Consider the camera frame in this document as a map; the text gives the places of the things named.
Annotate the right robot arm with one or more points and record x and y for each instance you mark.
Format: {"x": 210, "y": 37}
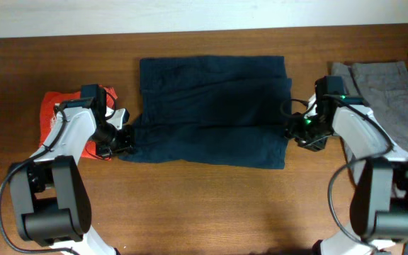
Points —
{"x": 379, "y": 207}

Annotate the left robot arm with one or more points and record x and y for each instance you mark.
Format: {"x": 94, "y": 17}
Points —
{"x": 50, "y": 202}

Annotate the folded red printed t-shirt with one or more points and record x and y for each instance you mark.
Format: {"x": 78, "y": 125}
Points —
{"x": 48, "y": 117}

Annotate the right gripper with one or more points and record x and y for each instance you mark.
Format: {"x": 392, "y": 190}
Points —
{"x": 292, "y": 127}

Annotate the navy blue shorts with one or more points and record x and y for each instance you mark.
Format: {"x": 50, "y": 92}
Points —
{"x": 222, "y": 110}

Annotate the grey shorts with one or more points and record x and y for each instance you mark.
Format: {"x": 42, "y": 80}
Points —
{"x": 385, "y": 87}

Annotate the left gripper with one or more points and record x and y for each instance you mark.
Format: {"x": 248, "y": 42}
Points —
{"x": 126, "y": 145}

